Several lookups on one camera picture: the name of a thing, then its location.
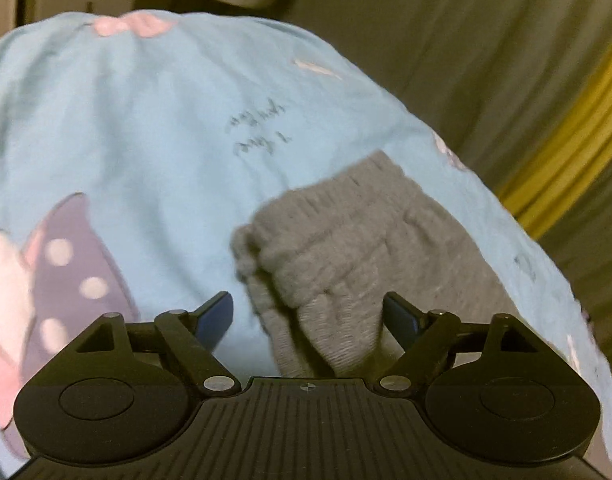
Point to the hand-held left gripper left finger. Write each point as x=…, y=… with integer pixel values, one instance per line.
x=214, y=321

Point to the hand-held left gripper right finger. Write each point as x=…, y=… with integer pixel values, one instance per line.
x=400, y=319

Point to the light blue printed bedsheet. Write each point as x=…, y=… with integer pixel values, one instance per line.
x=160, y=150

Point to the green curtain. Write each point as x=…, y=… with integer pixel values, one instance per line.
x=596, y=285
x=436, y=35

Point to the yellow curtain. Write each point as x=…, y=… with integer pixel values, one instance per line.
x=571, y=160

